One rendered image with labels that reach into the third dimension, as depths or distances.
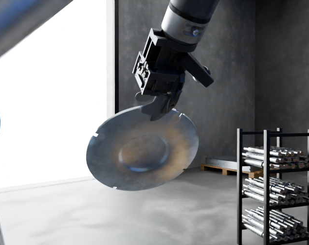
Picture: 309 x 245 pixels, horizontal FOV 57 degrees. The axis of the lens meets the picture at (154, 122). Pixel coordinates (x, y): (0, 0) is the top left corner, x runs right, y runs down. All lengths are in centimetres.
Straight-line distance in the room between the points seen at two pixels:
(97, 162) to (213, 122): 585
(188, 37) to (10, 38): 28
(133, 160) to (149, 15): 493
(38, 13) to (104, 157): 45
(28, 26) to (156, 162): 52
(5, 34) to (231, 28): 706
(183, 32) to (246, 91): 707
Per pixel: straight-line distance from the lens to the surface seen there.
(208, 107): 636
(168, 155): 74
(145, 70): 53
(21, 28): 34
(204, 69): 60
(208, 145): 639
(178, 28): 50
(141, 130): 67
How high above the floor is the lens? 103
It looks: 1 degrees down
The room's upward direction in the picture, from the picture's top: straight up
